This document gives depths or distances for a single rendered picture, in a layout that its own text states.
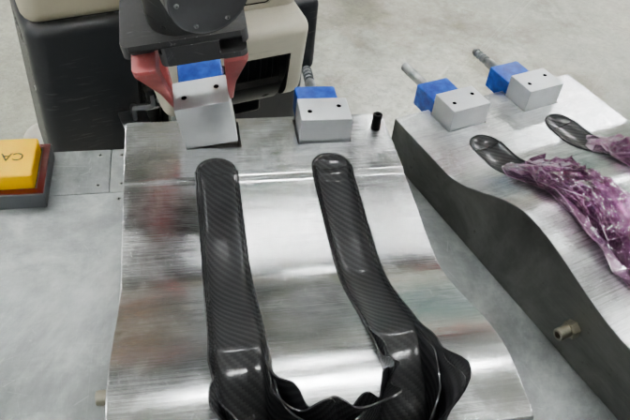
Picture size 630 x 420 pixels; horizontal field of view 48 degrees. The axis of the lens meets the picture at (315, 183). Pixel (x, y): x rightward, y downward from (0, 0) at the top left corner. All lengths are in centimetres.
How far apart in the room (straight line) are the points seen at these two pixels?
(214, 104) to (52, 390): 27
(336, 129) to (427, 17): 219
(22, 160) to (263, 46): 44
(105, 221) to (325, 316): 30
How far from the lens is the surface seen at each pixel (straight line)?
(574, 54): 284
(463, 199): 72
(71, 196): 77
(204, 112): 64
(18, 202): 77
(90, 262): 71
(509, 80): 88
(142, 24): 60
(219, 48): 58
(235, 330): 51
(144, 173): 65
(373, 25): 274
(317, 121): 67
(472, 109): 79
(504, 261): 70
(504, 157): 79
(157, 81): 61
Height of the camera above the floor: 132
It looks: 42 degrees down
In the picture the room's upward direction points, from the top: 6 degrees clockwise
